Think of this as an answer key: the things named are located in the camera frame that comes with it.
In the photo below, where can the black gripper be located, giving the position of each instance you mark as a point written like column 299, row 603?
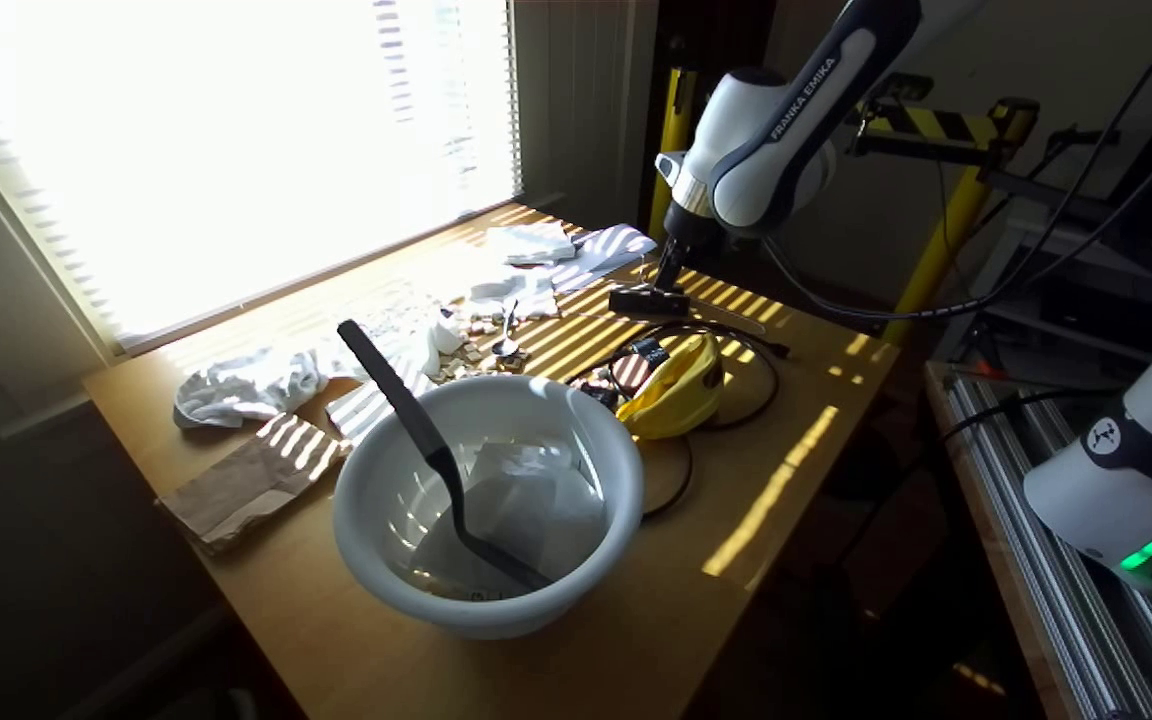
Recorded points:
column 694, row 240

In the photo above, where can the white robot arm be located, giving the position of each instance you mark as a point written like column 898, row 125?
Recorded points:
column 778, row 133

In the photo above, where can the yellow pole stand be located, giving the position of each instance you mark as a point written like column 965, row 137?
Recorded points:
column 670, row 147
column 951, row 224

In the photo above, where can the small dark gadget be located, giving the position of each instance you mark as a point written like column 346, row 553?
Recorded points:
column 623, row 367

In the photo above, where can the folded white cloth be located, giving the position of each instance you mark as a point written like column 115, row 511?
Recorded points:
column 531, row 247

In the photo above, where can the small crumpled white cloth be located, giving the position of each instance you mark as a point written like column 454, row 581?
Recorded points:
column 509, row 298

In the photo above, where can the yellow black striped bar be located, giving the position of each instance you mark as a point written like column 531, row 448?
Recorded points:
column 929, row 122

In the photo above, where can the small white tube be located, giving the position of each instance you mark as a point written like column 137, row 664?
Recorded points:
column 445, row 333

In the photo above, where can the crumpled white tissue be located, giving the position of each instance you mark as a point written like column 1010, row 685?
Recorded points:
column 539, row 500

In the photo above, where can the black spatula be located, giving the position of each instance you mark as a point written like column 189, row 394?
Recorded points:
column 400, row 394

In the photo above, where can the grey equipment rack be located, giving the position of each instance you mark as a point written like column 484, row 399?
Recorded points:
column 1083, row 266

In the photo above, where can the white bowl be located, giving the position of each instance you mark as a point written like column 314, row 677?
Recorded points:
column 377, row 532

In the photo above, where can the crumpled white sock cloth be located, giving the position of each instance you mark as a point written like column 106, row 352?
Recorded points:
column 243, row 385

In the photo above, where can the white window blinds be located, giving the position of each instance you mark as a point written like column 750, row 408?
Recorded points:
column 200, row 133

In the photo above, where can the brown paper napkin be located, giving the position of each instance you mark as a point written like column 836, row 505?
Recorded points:
column 243, row 482

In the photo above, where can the aluminium rail frame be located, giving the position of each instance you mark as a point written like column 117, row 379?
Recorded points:
column 1083, row 640

